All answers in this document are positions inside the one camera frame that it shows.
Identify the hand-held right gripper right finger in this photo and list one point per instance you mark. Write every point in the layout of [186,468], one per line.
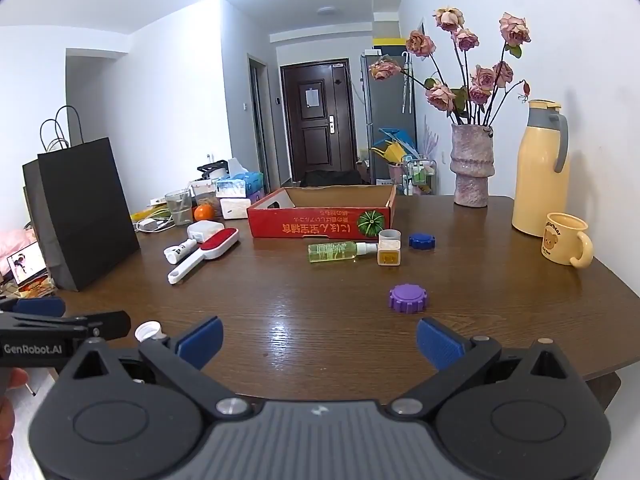
[440,345]

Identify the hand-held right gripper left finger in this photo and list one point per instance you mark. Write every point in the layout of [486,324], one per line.
[202,342]

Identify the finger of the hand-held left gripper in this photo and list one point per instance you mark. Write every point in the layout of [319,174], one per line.
[40,306]
[107,321]

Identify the purple plastic lid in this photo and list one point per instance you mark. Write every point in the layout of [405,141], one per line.
[409,297]

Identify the white plastic squeeze bottle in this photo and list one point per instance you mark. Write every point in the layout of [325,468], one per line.
[180,250]

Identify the white square plastic box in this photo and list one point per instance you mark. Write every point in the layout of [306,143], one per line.
[389,258]

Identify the red and white lint brush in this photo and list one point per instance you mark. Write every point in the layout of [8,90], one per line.
[217,242]

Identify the blue plastic lid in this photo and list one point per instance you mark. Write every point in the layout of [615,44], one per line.
[422,241]

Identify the green spray bottle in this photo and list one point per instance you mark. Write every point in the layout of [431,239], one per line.
[330,252]

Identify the red cardboard box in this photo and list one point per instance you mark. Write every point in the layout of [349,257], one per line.
[300,227]

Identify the person's left hand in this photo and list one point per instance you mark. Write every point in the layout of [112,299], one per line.
[12,379]

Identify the small white bottle cap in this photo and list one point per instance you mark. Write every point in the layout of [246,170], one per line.
[149,331]

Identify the small screen with picture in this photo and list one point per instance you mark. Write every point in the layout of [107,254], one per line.
[25,262]

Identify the pink cloth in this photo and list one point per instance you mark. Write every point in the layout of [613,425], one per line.
[15,242]

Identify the grey paper bag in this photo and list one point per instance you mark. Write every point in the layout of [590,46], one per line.
[34,210]

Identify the black paper bag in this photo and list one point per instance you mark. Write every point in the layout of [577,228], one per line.
[85,210]

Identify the white power adapter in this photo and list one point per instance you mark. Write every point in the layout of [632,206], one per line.
[202,228]

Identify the grey tape roll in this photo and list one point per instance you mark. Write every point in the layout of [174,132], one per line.
[389,236]

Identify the orange fruit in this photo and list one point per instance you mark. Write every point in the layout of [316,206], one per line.
[203,212]

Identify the clear glass cup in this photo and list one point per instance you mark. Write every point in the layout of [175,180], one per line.
[179,207]

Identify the white tissue pack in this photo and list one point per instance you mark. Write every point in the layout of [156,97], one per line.
[235,208]

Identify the clear plastic jar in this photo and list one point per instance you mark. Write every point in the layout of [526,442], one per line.
[204,195]

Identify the purple tissue pack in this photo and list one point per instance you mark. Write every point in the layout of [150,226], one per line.
[256,196]

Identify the yellow bear mug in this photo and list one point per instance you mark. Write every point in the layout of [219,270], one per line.
[557,240]

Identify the blue tissue pack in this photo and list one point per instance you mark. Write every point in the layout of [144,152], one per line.
[239,184]

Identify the white storage cart with bottles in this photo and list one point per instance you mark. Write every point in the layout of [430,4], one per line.
[419,175]

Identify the black plastic device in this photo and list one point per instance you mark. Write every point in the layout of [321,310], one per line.
[212,169]

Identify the pink textured vase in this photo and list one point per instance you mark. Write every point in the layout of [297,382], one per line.
[470,170]

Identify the pink bucket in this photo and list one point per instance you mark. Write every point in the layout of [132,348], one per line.
[396,172]

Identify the yellow thermos jug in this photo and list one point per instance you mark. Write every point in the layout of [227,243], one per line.
[537,185]

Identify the black folding chair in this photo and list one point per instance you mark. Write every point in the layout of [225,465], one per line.
[330,178]

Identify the blue and yellow plastic bundle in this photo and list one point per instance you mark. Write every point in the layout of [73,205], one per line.
[395,147]

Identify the pale purple hangers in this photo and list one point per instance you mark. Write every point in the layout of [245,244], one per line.
[430,137]

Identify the grey interior door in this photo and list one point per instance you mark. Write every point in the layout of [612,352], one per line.
[259,125]

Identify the dark brown entrance door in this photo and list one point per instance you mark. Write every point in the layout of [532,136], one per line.
[320,145]

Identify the grey refrigerator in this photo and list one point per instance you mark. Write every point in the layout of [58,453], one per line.
[372,110]

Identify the white folded umbrella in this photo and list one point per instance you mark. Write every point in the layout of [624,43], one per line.
[405,85]

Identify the yellow and black box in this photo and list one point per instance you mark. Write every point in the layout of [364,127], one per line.
[389,46]

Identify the bunch of dried pink roses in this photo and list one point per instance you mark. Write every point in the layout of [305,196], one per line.
[515,29]

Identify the round ceiling light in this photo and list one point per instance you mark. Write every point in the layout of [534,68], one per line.
[328,10]

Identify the wall picture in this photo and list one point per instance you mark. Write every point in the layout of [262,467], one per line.
[421,26]

